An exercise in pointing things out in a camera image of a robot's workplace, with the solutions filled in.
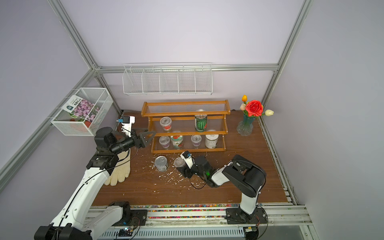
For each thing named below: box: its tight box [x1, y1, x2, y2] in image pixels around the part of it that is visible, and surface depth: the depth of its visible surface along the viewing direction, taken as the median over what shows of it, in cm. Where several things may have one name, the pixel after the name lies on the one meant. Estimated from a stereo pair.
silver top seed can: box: [154, 155, 168, 172], surface depth 89 cm
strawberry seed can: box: [170, 135, 184, 150], surface depth 96 cm
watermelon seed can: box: [194, 114, 208, 132], surface depth 84 cm
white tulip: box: [265, 109, 275, 117], surface depth 83 cm
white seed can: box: [205, 134, 219, 149], surface depth 94 cm
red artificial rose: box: [245, 100, 264, 117], surface depth 74 cm
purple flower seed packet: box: [62, 95, 101, 123], surface depth 75 cm
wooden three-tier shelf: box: [141, 99, 231, 154], surface depth 92 cm
